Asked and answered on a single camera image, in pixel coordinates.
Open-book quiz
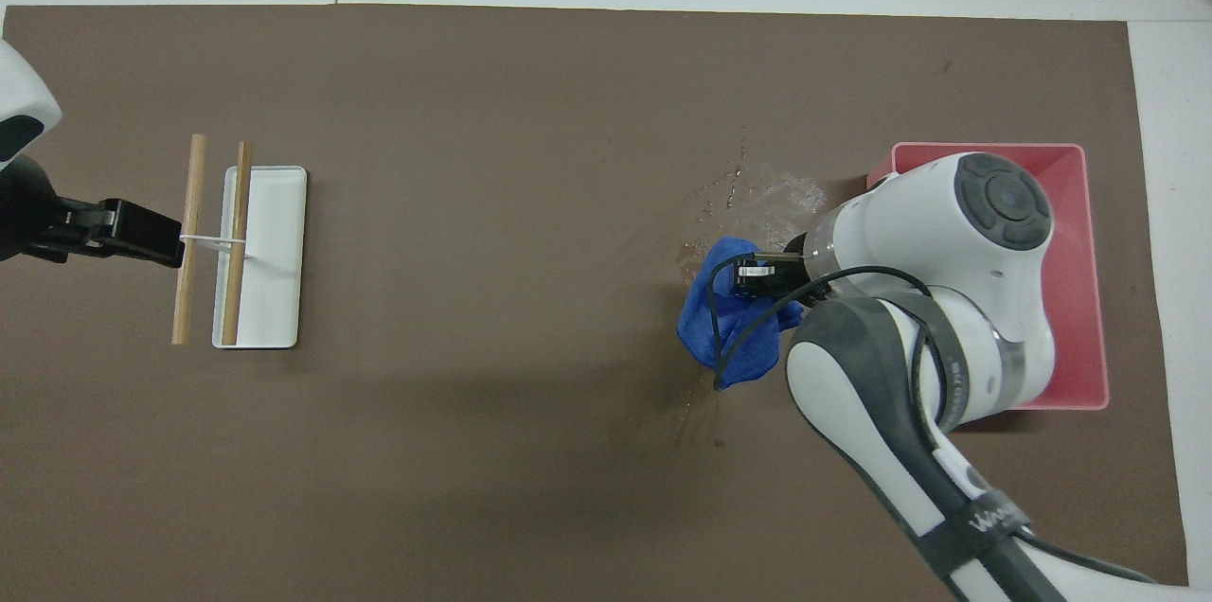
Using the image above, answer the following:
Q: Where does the pink plastic bin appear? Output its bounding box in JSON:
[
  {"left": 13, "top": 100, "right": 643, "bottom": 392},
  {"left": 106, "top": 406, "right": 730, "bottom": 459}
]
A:
[{"left": 866, "top": 142, "right": 1111, "bottom": 412}]

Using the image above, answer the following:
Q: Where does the white towel rack base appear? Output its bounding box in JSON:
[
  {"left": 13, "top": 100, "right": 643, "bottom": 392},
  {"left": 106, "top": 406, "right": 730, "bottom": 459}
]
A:
[{"left": 180, "top": 166, "right": 309, "bottom": 350}]

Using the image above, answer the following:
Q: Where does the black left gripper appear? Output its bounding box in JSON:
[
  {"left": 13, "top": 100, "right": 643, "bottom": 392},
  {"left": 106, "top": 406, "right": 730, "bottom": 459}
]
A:
[{"left": 0, "top": 155, "right": 185, "bottom": 270}]

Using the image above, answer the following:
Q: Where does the blue microfibre towel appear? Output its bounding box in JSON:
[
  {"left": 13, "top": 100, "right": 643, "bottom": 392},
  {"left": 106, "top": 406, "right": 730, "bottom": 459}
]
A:
[{"left": 676, "top": 236, "right": 806, "bottom": 392}]

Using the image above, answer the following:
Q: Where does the spilled water puddle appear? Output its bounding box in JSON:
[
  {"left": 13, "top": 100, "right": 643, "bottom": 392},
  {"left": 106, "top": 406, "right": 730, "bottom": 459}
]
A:
[{"left": 663, "top": 143, "right": 827, "bottom": 452}]

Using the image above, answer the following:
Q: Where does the brown table mat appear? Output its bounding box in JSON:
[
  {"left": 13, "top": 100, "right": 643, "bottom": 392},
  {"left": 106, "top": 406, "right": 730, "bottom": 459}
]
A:
[{"left": 0, "top": 4, "right": 1192, "bottom": 602}]

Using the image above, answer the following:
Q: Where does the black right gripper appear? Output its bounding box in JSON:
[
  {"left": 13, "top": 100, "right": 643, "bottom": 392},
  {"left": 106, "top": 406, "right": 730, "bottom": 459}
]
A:
[{"left": 735, "top": 252, "right": 809, "bottom": 303}]

